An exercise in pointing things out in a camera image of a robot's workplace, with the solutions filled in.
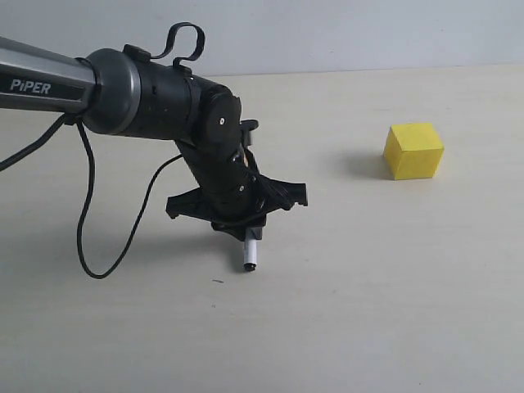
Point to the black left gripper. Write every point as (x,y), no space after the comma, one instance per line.
(246,205)

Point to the black and white board marker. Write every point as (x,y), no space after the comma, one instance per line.
(250,255)

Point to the yellow cube block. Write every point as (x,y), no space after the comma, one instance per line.
(413,151)

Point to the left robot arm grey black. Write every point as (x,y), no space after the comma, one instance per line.
(126,94)

